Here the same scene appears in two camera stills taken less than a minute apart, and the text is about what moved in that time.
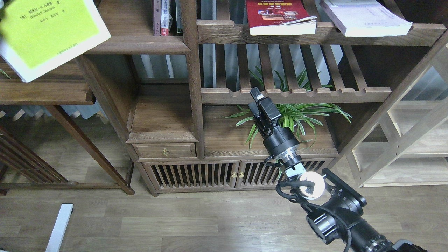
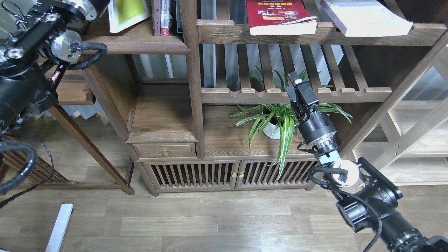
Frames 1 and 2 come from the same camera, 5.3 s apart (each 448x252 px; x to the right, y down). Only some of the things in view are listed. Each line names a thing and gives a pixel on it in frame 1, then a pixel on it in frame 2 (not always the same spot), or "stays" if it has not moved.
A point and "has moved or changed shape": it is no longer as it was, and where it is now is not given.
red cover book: (279, 17) stays
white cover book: (365, 18) stays
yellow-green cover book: (35, 34) has moved or changed shape
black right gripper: (277, 139) -> (315, 128)
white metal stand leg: (54, 244) stays
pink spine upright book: (157, 18) stays
